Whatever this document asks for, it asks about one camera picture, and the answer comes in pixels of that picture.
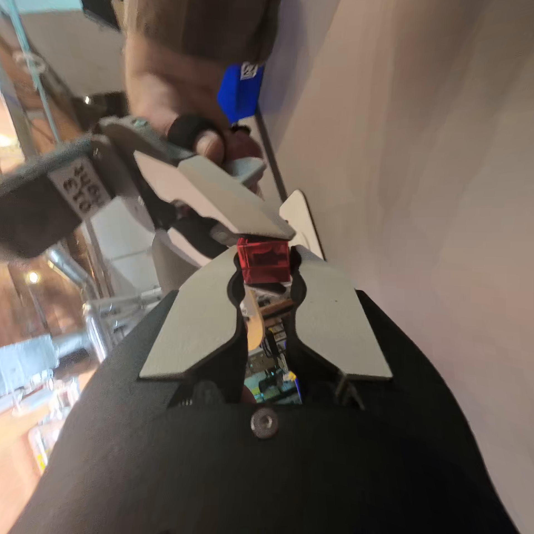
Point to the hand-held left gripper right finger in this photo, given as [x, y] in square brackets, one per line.
[333, 329]

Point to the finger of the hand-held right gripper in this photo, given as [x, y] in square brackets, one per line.
[225, 196]
[179, 244]

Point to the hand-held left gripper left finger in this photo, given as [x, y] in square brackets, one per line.
[196, 329]

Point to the red transparent cube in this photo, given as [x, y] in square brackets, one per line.
[263, 260]

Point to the person's right forearm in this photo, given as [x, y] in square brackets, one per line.
[200, 25]

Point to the person's right hand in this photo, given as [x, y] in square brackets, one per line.
[167, 83]

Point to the silver metal pipes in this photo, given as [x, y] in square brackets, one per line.
[96, 325]

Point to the blue plastic bin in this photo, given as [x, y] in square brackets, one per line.
[237, 96]

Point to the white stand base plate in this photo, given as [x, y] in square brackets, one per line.
[304, 217]

